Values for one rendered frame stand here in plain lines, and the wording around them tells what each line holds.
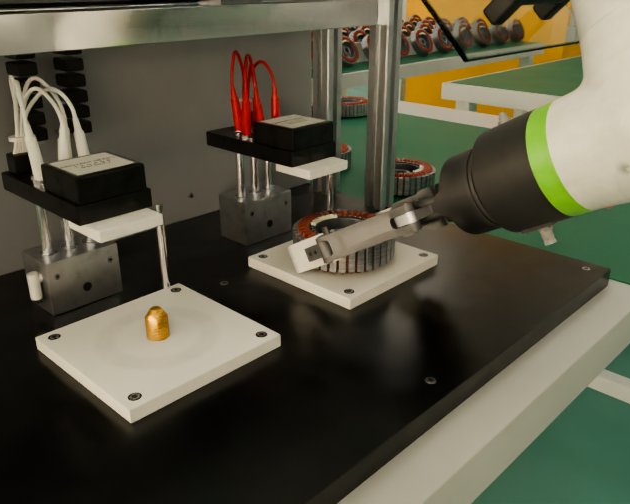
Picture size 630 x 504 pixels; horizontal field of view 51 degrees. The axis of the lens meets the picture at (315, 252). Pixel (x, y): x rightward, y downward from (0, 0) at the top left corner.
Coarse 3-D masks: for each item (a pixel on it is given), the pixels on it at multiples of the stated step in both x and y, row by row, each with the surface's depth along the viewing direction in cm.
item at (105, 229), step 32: (64, 160) 57; (96, 160) 57; (128, 160) 57; (32, 192) 58; (64, 192) 54; (96, 192) 54; (128, 192) 56; (64, 224) 63; (96, 224) 54; (128, 224) 54; (160, 224) 57
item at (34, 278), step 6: (30, 276) 61; (36, 276) 61; (30, 282) 61; (36, 282) 61; (30, 288) 61; (36, 288) 61; (30, 294) 62; (36, 294) 62; (42, 294) 62; (36, 300) 62
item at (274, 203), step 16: (256, 192) 80; (272, 192) 80; (288, 192) 81; (224, 208) 80; (240, 208) 77; (256, 208) 78; (272, 208) 80; (288, 208) 82; (224, 224) 80; (240, 224) 78; (256, 224) 79; (272, 224) 81; (288, 224) 83; (240, 240) 79; (256, 240) 79
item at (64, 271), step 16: (80, 240) 66; (32, 256) 62; (48, 256) 62; (64, 256) 62; (80, 256) 63; (96, 256) 64; (112, 256) 65; (48, 272) 61; (64, 272) 62; (80, 272) 63; (96, 272) 65; (112, 272) 66; (48, 288) 61; (64, 288) 62; (80, 288) 64; (96, 288) 65; (112, 288) 66; (48, 304) 62; (64, 304) 63; (80, 304) 64
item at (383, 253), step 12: (312, 216) 74; (324, 216) 74; (336, 216) 74; (348, 216) 75; (360, 216) 75; (372, 216) 74; (300, 228) 70; (312, 228) 71; (336, 228) 75; (300, 240) 69; (360, 252) 67; (372, 252) 68; (384, 252) 69; (336, 264) 67; (348, 264) 67; (360, 264) 67; (372, 264) 68; (384, 264) 69
